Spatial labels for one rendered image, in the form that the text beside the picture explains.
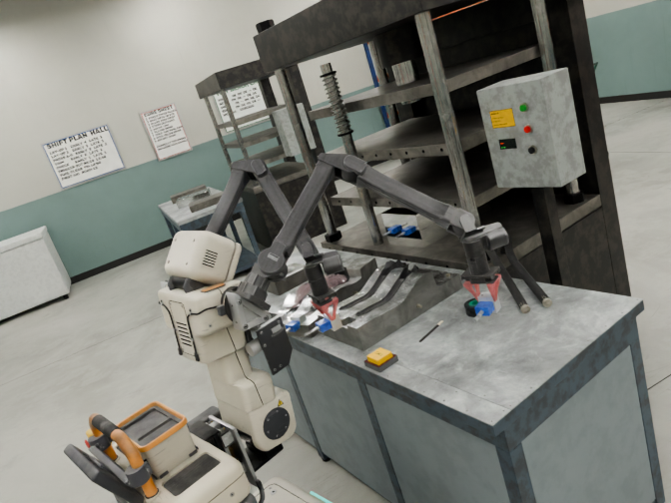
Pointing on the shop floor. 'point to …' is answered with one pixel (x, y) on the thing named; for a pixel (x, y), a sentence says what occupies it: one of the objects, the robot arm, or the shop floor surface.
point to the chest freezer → (30, 272)
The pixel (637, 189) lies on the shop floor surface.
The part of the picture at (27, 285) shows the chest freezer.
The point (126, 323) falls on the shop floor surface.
